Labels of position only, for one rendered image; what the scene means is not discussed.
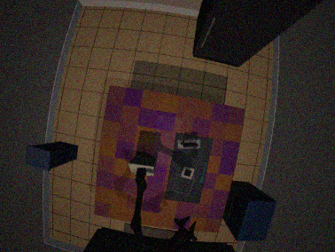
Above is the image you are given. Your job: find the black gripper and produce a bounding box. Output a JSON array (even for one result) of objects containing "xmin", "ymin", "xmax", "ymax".
[{"xmin": 174, "ymin": 216, "xmax": 197, "ymax": 242}]

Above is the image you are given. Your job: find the dark grey mat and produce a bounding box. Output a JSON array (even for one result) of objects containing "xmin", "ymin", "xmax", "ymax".
[{"xmin": 165, "ymin": 133, "xmax": 213, "ymax": 203}]

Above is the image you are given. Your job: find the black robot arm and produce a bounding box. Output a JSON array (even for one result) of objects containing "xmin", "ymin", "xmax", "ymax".
[{"xmin": 130, "ymin": 168, "xmax": 189, "ymax": 252}]

